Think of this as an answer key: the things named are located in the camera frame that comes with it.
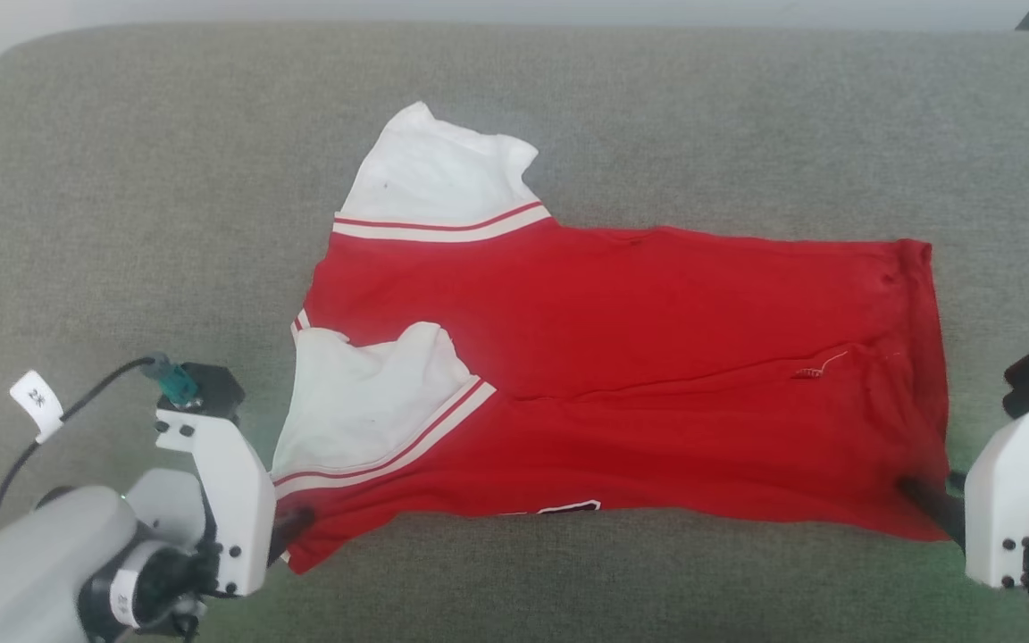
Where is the red and white jersey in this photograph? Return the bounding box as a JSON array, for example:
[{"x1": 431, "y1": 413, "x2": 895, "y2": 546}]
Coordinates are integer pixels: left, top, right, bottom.
[{"x1": 270, "y1": 101, "x2": 953, "y2": 575}]

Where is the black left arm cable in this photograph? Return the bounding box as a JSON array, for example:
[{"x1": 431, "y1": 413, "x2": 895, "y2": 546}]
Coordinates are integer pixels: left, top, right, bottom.
[{"x1": 0, "y1": 356, "x2": 160, "y2": 542}]

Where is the teal left cable connector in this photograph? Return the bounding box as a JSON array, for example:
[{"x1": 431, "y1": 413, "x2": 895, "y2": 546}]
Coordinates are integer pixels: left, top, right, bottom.
[{"x1": 140, "y1": 354, "x2": 201, "y2": 406}]

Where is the white paper cable tag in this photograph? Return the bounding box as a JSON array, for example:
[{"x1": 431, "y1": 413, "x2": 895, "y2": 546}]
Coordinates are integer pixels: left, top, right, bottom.
[{"x1": 9, "y1": 370, "x2": 65, "y2": 445}]

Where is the grey fabric sofa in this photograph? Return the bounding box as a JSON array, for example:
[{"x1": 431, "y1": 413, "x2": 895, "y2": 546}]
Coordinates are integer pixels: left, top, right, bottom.
[{"x1": 0, "y1": 22, "x2": 1029, "y2": 643}]

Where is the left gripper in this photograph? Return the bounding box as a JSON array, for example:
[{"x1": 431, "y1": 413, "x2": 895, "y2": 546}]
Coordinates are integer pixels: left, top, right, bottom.
[{"x1": 108, "y1": 469, "x2": 316, "y2": 630}]

